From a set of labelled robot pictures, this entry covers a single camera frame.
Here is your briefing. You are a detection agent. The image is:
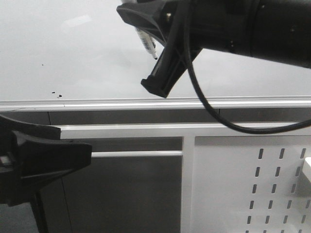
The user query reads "white metal rack frame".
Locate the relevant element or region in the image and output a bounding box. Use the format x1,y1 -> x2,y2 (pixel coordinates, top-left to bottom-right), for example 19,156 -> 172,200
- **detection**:
61,123 -> 311,233

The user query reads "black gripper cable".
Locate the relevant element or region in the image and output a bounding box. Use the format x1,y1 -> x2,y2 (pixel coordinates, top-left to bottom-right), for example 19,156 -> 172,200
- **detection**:
182,0 -> 311,134

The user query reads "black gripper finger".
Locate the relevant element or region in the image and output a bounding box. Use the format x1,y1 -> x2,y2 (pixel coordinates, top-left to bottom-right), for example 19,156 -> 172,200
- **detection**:
117,0 -> 180,47

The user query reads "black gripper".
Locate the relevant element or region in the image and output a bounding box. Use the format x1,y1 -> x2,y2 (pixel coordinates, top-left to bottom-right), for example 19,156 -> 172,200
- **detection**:
141,0 -> 258,98
0,115 -> 92,206

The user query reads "white whiteboard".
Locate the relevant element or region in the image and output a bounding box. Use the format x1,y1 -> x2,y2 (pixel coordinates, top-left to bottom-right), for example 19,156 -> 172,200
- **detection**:
0,0 -> 311,112

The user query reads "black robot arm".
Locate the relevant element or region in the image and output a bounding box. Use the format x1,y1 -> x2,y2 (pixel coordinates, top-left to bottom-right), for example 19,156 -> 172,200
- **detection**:
117,0 -> 311,98

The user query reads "dark grey cabinet panel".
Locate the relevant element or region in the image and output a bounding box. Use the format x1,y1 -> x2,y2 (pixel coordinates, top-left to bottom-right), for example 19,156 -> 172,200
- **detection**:
31,155 -> 183,233

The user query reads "white pegboard panel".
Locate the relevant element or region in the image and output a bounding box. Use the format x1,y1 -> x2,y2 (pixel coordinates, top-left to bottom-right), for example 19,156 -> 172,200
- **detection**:
190,136 -> 311,233

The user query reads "white shelf bracket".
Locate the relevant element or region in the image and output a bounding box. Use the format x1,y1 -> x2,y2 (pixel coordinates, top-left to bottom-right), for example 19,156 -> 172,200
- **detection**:
295,157 -> 311,197

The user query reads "white whiteboard marker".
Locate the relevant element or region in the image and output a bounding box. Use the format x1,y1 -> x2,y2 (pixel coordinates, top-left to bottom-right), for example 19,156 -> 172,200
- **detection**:
121,0 -> 158,60

